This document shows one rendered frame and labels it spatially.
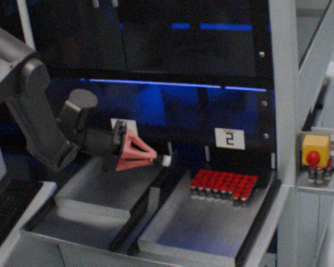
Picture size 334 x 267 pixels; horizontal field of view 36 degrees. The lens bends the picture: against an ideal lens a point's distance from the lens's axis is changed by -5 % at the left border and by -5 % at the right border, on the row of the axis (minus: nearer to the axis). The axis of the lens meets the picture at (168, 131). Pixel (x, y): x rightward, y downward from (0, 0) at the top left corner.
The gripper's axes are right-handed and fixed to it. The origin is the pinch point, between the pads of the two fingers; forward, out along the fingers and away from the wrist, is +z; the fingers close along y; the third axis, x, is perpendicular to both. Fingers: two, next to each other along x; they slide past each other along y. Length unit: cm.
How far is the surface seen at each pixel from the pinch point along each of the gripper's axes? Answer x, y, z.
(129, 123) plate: -42, 34, 1
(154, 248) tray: 3.2, 29.5, 11.3
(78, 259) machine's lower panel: -33, 108, 3
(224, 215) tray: -10.3, 26.2, 29.3
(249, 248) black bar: 4.8, 17.3, 31.7
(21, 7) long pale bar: -55, 13, -41
